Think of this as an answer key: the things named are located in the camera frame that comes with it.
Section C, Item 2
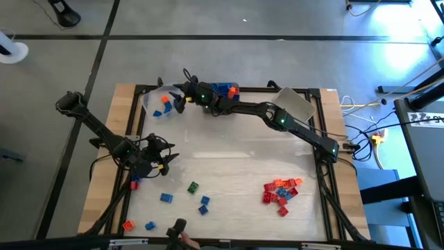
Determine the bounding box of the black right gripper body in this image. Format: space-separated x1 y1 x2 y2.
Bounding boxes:
182 74 213 109

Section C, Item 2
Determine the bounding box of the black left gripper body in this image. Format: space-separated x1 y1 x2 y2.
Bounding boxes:
138 133 171 178

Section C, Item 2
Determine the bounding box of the clear plastic bin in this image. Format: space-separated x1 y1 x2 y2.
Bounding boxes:
139 81 186 124

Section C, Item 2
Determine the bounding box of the dark grey plastic bin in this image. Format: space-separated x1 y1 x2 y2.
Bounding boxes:
202 81 241 105

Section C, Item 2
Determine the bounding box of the black handheld device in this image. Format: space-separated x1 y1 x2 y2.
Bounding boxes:
165 217 188 250

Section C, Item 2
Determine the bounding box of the person's hand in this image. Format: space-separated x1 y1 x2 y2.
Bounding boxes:
180 231 201 250

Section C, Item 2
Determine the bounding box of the white plastic bin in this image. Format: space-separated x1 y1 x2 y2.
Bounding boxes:
271 86 317 123

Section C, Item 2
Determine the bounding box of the black stand base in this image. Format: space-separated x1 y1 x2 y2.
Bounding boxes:
46 0 82 28

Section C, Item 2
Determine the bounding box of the white round stand base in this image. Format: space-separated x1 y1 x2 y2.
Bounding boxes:
0 30 29 65

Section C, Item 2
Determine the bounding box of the yellow power strip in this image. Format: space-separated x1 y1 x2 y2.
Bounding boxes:
370 128 389 170

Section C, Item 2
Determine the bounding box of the white printed label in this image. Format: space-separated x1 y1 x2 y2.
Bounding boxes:
407 111 444 129

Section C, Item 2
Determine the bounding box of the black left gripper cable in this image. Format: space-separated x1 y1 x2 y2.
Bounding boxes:
148 134 173 178

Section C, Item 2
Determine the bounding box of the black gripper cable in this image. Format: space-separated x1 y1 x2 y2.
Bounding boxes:
148 134 173 178
182 68 199 86

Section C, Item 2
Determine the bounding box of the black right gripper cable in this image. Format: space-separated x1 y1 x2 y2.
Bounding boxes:
182 68 199 86

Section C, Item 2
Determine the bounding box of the black aluminium table frame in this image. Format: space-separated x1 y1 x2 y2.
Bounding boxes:
103 78 370 244

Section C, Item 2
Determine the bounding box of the silver metal bracket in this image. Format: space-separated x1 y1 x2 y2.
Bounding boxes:
300 242 343 250
108 238 149 247

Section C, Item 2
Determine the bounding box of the white cable coil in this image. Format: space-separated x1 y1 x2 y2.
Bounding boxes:
339 94 358 113

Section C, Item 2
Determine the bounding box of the black floor cable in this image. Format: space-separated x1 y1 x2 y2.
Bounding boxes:
345 123 375 163

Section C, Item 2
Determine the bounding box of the beige floor cable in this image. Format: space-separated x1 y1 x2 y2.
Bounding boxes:
345 0 382 18

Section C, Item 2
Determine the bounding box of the beige rope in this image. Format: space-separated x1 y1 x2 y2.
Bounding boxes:
341 55 444 117

